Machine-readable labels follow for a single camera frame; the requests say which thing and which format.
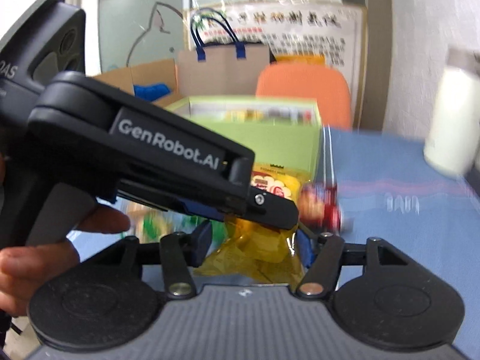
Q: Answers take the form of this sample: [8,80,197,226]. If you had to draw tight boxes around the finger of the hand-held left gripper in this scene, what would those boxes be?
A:
[116,181,301,231]

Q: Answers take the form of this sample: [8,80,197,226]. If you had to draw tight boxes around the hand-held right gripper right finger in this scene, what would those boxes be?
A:
[296,229,409,299]

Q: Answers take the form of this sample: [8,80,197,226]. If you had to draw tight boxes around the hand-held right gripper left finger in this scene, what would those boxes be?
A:
[122,220,214,301]

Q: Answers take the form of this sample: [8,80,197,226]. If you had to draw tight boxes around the golden yellow candy packet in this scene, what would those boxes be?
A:
[193,215,313,286]

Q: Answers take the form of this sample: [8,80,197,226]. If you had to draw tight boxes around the green cardboard box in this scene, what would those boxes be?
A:
[164,95,324,181]

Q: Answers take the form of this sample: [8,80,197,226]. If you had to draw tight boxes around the person's left hand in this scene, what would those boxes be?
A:
[0,207,132,308]

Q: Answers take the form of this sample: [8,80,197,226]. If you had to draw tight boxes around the yellow snack bag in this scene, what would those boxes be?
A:
[250,162,313,206]

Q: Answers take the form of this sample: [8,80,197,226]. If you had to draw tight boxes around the clear packet of red dates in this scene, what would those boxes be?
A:
[300,183,344,232]

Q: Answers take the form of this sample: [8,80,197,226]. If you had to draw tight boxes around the clear packet green label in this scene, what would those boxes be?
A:
[129,208,211,243]

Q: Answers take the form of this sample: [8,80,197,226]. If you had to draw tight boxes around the blue plastic item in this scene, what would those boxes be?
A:
[133,82,174,103]

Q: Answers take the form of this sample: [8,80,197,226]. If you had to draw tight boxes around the open cardboard box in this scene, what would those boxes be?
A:
[93,58,181,108]

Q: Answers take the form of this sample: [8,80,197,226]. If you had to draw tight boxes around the blue plaid tablecloth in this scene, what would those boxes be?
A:
[65,125,480,310]

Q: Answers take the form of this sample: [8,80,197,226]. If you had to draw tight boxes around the orange chair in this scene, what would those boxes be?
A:
[255,64,353,131]

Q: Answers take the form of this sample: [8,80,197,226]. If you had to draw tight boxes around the framed calligraphy poster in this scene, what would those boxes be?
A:
[187,5,367,128]

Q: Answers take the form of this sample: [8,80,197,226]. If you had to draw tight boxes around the white thermos jug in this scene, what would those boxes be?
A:
[423,46,480,178]

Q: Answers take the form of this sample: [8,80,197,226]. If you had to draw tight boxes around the cat outline wall decal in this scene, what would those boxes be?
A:
[125,2,185,69]

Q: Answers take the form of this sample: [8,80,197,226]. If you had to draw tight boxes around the brown paper bag blue handles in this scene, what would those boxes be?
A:
[177,14,271,97]

